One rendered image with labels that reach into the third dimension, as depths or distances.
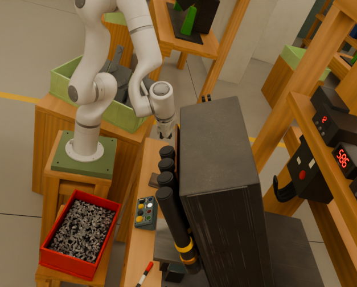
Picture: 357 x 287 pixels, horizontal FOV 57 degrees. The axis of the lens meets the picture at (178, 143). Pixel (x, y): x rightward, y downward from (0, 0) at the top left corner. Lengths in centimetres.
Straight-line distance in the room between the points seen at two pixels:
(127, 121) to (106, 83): 57
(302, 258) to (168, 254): 44
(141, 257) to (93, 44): 86
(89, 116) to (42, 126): 73
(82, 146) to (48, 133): 63
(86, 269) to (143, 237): 26
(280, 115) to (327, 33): 44
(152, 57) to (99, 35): 27
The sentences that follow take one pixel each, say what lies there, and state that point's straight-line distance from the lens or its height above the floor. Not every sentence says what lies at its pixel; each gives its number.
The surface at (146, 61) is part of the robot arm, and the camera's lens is 120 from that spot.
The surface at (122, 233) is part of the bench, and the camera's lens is 241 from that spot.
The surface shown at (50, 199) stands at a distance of 182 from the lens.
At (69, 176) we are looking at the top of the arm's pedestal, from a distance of 167.
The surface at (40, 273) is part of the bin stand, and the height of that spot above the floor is 80.
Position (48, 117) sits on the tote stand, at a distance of 218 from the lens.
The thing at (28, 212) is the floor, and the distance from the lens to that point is 259.
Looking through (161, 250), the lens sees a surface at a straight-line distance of 113.
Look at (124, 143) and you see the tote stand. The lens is 206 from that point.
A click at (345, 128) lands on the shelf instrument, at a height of 162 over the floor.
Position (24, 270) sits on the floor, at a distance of 234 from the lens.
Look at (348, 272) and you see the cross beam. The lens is 130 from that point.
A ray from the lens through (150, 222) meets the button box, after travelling 141.
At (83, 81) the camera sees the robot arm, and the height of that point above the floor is 132.
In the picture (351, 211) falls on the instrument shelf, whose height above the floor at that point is 153.
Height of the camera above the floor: 204
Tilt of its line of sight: 36 degrees down
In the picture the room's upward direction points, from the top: 21 degrees clockwise
